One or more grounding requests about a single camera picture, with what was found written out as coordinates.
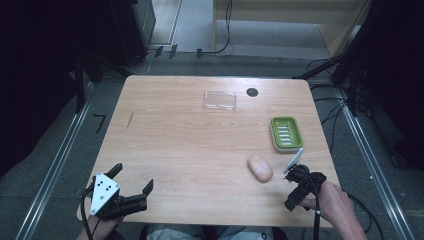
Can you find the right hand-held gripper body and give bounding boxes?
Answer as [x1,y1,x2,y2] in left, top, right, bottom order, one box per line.
[282,147,328,213]

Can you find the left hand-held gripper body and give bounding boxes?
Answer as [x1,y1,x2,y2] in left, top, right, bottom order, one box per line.
[89,172,149,221]

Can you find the green soap dish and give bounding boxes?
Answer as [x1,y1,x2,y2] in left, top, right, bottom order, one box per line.
[269,115,305,153]

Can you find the person's left hand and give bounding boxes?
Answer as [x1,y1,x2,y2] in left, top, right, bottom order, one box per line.
[76,215,125,240]

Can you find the person's right hand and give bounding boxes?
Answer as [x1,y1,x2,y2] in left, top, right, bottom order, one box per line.
[299,181,355,228]

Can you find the person's grey clothing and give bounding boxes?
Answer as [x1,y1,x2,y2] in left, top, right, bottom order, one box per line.
[145,223,278,240]

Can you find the black stand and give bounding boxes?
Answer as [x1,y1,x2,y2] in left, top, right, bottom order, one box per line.
[292,0,388,118]
[71,46,133,114]

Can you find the clear plastic container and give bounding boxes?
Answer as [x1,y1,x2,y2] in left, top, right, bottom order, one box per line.
[202,90,238,115]

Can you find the black cabinet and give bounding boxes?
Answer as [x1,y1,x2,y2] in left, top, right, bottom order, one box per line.
[109,0,157,68]

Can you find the light wooden shelf unit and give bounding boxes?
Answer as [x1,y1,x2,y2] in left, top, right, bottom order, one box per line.
[212,0,373,58]

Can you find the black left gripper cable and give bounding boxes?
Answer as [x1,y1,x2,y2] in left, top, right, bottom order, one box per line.
[80,184,96,240]

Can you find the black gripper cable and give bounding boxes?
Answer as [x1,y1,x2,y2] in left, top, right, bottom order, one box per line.
[80,184,96,240]
[293,165,322,240]

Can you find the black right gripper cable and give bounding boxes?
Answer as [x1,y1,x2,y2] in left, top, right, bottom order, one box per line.
[293,165,322,240]

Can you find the metal floor rail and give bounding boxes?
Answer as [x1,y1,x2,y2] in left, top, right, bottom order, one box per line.
[338,94,416,240]
[14,81,96,240]

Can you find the black floor cable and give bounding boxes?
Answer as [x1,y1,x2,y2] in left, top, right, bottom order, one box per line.
[306,58,349,156]
[344,192,385,240]

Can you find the black hanging cable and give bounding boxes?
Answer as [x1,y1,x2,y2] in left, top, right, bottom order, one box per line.
[199,0,234,56]

